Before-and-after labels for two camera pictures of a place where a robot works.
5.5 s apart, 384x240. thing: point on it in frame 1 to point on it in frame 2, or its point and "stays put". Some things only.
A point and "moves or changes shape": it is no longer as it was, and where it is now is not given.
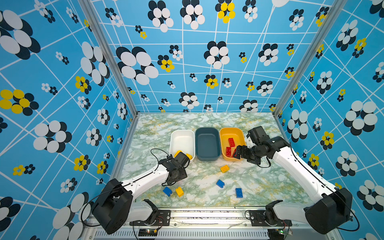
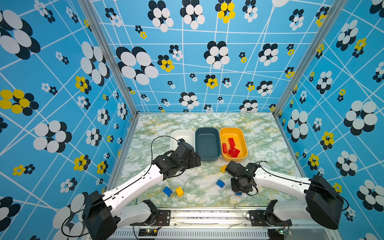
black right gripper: (244, 149) to (235, 190)
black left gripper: (183, 176) to (193, 163)
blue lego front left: (167, 191) stays put
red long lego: (231, 142) stays put
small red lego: (234, 155) stays put
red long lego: (228, 151) moves or changes shape
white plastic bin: (184, 140) stays put
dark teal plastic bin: (207, 144) stays put
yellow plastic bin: (238, 135) stays put
